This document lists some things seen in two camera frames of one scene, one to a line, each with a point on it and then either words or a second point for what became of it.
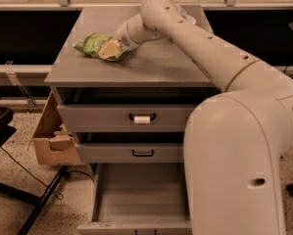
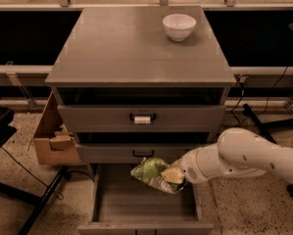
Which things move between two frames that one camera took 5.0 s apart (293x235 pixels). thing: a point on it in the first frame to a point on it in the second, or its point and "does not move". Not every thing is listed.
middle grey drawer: [133, 152] does not move
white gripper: [122, 38] to [190, 167]
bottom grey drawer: [138, 199] does not move
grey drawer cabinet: [131, 110] does not move
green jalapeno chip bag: [92, 44] to [149, 170]
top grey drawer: [124, 117] does not move
